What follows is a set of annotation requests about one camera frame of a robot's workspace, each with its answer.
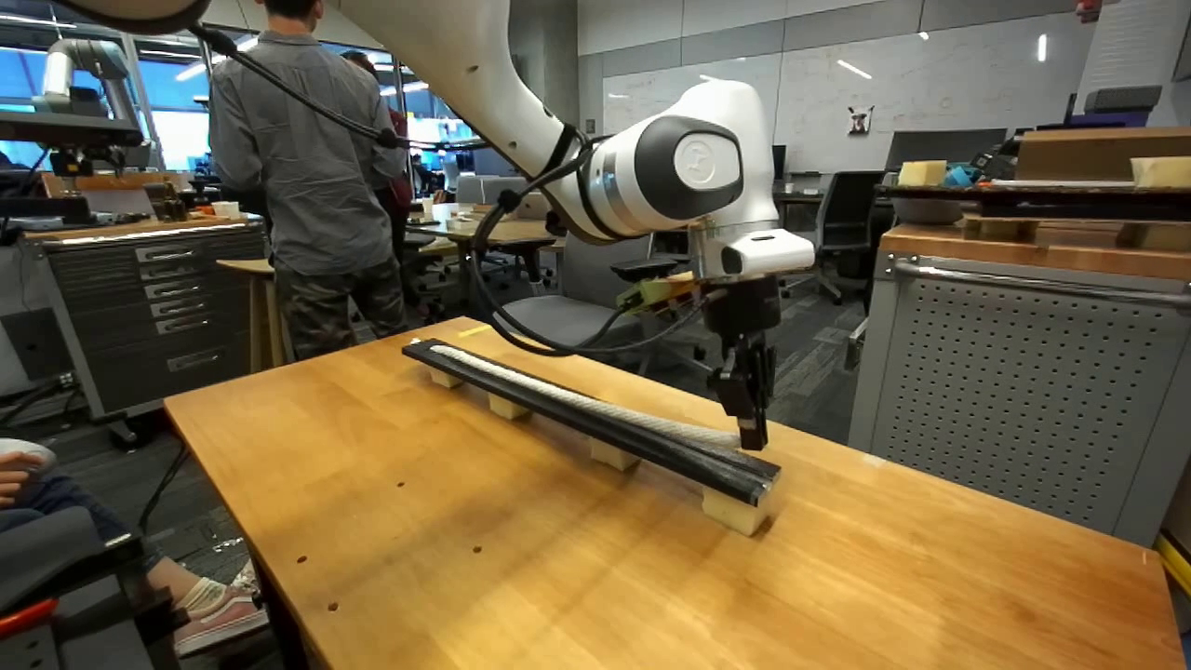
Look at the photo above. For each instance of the white sneaker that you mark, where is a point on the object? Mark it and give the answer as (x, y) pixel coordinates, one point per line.
(223, 609)

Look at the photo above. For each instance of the yellow foam block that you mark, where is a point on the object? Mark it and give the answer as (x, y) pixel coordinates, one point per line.
(919, 176)

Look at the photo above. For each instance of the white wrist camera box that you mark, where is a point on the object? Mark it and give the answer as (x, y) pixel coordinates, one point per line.
(768, 256)

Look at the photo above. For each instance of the wooden stool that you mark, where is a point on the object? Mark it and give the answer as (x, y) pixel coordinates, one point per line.
(258, 327)

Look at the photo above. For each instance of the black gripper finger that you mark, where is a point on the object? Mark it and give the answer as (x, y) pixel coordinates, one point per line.
(760, 398)
(734, 385)

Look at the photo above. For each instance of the seated person dark trousers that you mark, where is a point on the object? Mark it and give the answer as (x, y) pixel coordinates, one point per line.
(48, 498)

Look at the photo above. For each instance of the white handheld controller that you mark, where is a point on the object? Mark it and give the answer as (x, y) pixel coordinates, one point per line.
(25, 450)

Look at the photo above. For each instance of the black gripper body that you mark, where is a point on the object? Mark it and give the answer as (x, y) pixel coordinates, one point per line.
(745, 318)

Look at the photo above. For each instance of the black office chair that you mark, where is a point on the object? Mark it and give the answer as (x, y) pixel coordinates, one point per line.
(848, 212)

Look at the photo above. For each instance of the black grooved rail wooden blocks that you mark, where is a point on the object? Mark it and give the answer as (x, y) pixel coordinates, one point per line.
(632, 436)

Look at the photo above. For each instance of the person in grey shirt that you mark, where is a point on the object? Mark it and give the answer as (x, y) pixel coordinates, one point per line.
(302, 174)

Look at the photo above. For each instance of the operator hand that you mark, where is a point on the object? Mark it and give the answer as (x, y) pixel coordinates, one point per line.
(15, 482)

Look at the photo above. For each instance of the black drawer tool cabinet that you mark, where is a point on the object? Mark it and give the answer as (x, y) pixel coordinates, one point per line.
(135, 311)

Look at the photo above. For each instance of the large wooden box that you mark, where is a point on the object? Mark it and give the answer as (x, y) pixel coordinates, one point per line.
(1090, 155)

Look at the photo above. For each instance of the wooden workbench top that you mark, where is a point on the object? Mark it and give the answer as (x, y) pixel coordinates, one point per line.
(1053, 256)

